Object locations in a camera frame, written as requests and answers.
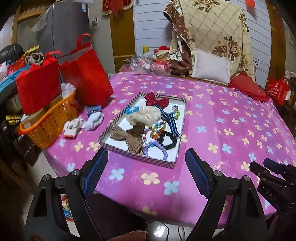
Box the purple bead bracelet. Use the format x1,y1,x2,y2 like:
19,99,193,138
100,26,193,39
143,139,169,162

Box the blue bead bracelet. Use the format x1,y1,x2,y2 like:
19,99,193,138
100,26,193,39
124,105,141,115

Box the striped jewelry box tray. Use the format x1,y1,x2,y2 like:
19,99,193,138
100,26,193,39
98,92,186,169

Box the left hand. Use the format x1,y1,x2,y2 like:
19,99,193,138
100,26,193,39
108,230,147,241

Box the pink floral bed sheet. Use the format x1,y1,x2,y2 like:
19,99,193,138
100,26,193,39
44,72,295,223

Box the white sock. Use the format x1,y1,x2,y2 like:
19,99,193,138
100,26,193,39
85,111,104,131

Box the brown fabric bow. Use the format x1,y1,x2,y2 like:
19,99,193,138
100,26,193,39
110,123,144,156

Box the black scrunchie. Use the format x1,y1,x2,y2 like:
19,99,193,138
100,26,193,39
158,131,177,151

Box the orange plastic basket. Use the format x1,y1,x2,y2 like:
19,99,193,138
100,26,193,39
18,92,78,149

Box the blue striped ribbon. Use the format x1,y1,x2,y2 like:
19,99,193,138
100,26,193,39
153,104,180,138

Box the cream lace scrunchie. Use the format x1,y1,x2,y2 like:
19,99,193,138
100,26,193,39
125,106,161,126

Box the red bow hair clip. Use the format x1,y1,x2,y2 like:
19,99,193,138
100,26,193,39
144,92,169,108

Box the red shopping bag by shelf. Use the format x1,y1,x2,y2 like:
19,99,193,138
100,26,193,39
266,76,290,106

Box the red frilled cushion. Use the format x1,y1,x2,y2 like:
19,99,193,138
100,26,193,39
228,72,269,102

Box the red tote bag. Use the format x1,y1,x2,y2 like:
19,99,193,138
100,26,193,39
16,51,62,115
58,33,113,108

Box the white pillow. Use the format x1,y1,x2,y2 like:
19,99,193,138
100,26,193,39
191,48,230,85

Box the clear plastic bag pile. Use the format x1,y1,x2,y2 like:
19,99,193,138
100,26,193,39
119,52,171,76

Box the floral beige quilt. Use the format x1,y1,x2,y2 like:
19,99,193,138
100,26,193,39
163,1,255,79

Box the grey refrigerator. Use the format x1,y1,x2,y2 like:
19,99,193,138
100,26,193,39
37,1,115,74

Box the colourful flower bead bracelet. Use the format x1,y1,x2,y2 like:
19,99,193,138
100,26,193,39
171,104,181,120

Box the red hanging wall decoration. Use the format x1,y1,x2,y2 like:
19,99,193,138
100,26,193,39
101,0,133,16

